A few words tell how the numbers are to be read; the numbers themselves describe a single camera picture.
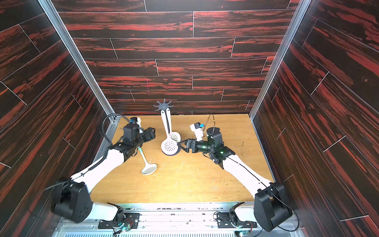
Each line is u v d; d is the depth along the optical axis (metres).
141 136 0.73
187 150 0.67
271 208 0.41
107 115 1.17
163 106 0.71
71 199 0.43
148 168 0.91
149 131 0.80
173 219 0.75
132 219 0.73
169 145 0.88
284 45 0.78
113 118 1.23
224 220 0.73
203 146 0.67
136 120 0.75
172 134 0.90
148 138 0.77
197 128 0.70
